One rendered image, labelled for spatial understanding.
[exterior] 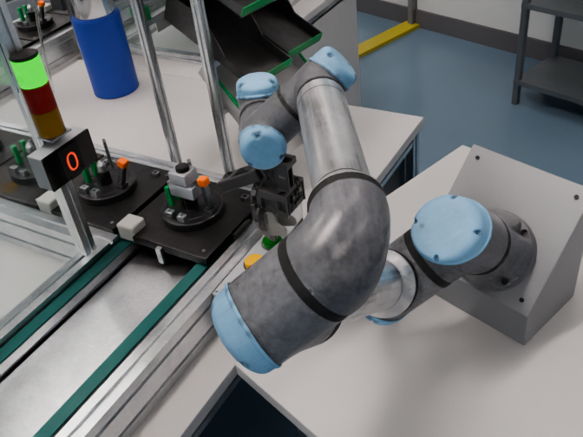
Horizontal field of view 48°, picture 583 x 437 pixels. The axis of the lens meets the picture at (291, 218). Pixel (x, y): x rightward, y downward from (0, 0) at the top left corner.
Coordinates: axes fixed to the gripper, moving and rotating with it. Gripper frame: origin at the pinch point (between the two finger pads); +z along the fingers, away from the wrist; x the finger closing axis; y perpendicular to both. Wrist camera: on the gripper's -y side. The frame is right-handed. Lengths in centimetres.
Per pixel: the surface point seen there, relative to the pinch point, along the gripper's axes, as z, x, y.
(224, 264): 3.0, -9.2, -6.2
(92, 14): -17, 57, -97
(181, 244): 1.5, -8.7, -17.1
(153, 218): 1.5, -3.8, -28.9
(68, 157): -23.0, -18.0, -30.7
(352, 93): 66, 177, -69
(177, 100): 12, 62, -75
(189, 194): -5.6, -0.6, -19.2
